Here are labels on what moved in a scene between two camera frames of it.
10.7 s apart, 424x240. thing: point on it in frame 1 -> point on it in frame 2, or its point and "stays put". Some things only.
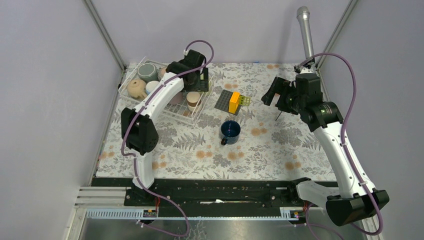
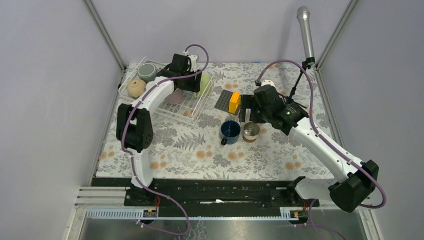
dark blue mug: [230, 130] stays put
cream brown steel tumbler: [192, 98] -> [250, 130]
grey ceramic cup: [148, 72] stays put
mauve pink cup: [177, 98] stays put
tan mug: [137, 88] stays put
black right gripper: [281, 86] -> [249, 101]
